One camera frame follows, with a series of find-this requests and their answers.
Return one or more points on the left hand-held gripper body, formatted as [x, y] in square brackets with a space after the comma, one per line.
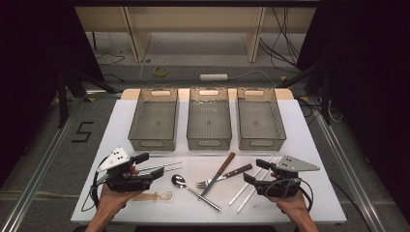
[122, 180]

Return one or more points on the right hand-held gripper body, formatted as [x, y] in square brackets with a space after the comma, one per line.
[280, 188]

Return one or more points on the metal spoon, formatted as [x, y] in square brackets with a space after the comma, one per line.
[179, 181]

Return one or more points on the small translucent plastic spoon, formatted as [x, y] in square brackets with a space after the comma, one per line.
[145, 196]

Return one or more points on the grey translucent plastic bin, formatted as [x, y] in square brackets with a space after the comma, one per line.
[209, 122]
[260, 122]
[154, 122]

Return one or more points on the person's right hand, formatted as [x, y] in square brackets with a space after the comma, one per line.
[293, 204]

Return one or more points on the person's left hand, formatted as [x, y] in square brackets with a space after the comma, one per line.
[112, 201]

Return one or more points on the white board table cover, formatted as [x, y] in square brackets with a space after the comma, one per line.
[180, 212]

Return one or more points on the black metal stand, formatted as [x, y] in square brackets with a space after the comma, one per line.
[326, 103]
[63, 103]

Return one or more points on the yellow tape roll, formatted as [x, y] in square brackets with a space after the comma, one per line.
[160, 71]

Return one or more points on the white power strip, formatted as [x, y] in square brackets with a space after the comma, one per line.
[213, 77]

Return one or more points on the black curtain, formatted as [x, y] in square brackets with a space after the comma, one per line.
[370, 80]
[32, 64]

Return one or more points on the beige wooden desk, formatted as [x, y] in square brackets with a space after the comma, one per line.
[193, 19]

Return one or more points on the metal floor rail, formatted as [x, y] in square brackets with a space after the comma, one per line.
[32, 190]
[354, 180]

